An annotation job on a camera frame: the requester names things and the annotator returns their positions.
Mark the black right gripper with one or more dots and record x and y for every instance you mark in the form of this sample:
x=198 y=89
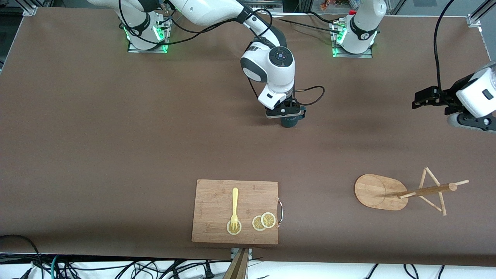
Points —
x=291 y=121

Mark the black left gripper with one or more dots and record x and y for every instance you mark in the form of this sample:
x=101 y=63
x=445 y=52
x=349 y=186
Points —
x=448 y=96

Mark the dark teal cup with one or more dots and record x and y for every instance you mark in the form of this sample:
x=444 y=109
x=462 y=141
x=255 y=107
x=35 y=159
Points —
x=290 y=122

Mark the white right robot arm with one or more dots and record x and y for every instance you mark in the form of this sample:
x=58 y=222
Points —
x=271 y=66

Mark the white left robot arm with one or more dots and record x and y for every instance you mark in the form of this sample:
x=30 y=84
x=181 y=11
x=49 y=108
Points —
x=362 y=27

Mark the wooden mug rack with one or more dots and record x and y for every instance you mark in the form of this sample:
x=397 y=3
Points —
x=376 y=192

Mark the grey power strip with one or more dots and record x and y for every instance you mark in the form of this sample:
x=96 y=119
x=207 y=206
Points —
x=271 y=7

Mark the colourful toy pile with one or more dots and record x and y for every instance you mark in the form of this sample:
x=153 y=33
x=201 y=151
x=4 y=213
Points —
x=333 y=4

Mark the yellow plastic fork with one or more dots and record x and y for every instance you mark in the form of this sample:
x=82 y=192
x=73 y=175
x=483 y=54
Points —
x=235 y=201

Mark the lemon slice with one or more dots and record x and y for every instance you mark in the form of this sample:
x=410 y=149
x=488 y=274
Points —
x=268 y=220
x=240 y=228
x=255 y=224

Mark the bamboo cutting board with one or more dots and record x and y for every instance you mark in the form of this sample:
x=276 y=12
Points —
x=217 y=201

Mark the black power plug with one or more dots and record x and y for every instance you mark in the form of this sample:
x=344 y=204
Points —
x=209 y=273

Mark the aluminium frame corner bracket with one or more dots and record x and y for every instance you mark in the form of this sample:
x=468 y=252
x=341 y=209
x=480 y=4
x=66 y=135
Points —
x=30 y=11
x=473 y=20

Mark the aluminium frame profile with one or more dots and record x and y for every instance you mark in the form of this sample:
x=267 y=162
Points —
x=486 y=7

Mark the metal post bracket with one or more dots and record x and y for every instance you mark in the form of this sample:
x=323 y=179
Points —
x=233 y=252

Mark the wooden post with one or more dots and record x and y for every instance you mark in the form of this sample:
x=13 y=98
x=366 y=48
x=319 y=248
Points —
x=238 y=269

